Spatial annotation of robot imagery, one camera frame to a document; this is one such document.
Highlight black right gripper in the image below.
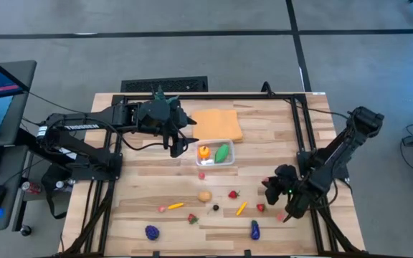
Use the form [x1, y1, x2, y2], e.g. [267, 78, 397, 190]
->
[262, 163, 303, 223]

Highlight grey computer desk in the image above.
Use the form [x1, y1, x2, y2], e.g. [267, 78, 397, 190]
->
[0, 59, 38, 233]

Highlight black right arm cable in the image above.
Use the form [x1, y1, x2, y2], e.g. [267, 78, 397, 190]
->
[291, 100, 351, 119]

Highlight black desk cable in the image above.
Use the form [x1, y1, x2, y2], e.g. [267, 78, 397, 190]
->
[23, 91, 85, 114]

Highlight purple toy eggplant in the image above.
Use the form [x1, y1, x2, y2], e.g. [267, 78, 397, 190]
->
[250, 219, 261, 241]

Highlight black floor vent grille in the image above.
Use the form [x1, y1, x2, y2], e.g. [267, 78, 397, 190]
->
[120, 75, 209, 93]

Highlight clear plastic tupperware container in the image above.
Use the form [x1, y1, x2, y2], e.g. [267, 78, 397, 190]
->
[195, 138, 236, 167]

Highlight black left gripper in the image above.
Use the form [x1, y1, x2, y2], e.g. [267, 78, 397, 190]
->
[137, 99, 200, 159]

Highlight tan toy potato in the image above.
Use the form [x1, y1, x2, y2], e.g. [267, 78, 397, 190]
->
[196, 190, 214, 204]

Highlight purple toy grapes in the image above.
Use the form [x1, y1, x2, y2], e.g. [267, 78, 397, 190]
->
[144, 224, 161, 242]

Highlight orange toy fruit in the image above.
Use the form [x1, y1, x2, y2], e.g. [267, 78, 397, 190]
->
[197, 145, 212, 160]

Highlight green toy corn cob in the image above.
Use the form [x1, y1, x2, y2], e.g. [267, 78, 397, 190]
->
[214, 143, 231, 164]

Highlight red soda can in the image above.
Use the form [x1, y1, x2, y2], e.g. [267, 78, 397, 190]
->
[20, 181, 42, 195]

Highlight snake plant in white pot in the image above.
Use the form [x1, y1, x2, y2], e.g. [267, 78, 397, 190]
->
[151, 85, 181, 105]

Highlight black aluminium table frame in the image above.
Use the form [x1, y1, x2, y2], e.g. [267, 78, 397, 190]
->
[58, 92, 367, 258]

